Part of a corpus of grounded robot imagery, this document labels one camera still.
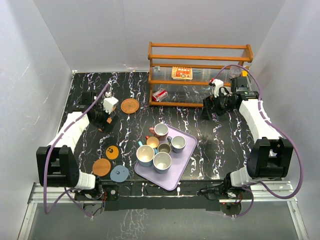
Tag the woven rattan coaster left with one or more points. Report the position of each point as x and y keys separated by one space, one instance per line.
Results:
x=129 y=106

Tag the wooden shelf rack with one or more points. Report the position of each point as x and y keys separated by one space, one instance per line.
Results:
x=161 y=73

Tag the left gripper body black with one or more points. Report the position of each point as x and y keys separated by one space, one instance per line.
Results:
x=101 y=117

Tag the small orange cup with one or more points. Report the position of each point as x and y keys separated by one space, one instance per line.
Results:
x=152 y=141

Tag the grey mug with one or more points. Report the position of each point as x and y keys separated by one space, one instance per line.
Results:
x=162 y=162
x=177 y=142

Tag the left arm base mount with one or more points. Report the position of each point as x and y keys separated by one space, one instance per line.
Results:
x=94 y=201

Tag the pink mug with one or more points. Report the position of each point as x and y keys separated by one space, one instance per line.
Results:
x=160 y=131

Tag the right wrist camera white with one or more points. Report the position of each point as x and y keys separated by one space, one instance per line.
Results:
x=216 y=84

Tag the orange face coaster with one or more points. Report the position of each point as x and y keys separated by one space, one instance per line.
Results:
x=112 y=152

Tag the grey mug right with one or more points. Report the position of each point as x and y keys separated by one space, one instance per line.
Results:
x=177 y=142

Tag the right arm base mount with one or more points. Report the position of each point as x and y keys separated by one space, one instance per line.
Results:
x=225 y=190

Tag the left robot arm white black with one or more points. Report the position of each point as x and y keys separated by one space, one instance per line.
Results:
x=56 y=163

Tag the clear plastic cup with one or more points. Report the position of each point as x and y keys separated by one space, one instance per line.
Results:
x=235 y=72

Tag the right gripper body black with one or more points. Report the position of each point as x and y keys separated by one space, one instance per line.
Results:
x=222 y=104

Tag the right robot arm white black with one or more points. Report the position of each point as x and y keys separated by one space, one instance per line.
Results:
x=271 y=154

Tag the grey mug front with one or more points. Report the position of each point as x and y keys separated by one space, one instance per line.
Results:
x=162 y=162

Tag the lavender plastic tray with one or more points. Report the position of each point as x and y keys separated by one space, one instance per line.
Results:
x=170 y=179

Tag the yellow small object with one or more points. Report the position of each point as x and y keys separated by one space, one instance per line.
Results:
x=244 y=73

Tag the orange snack packet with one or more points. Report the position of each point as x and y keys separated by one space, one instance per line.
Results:
x=182 y=73

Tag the large blue mug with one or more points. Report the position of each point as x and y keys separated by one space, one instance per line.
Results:
x=145 y=154

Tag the red white can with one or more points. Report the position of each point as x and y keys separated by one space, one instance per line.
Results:
x=159 y=95

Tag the blue face coaster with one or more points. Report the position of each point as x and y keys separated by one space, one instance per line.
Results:
x=119 y=174

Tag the small olive cup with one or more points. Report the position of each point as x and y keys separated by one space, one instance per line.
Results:
x=164 y=148

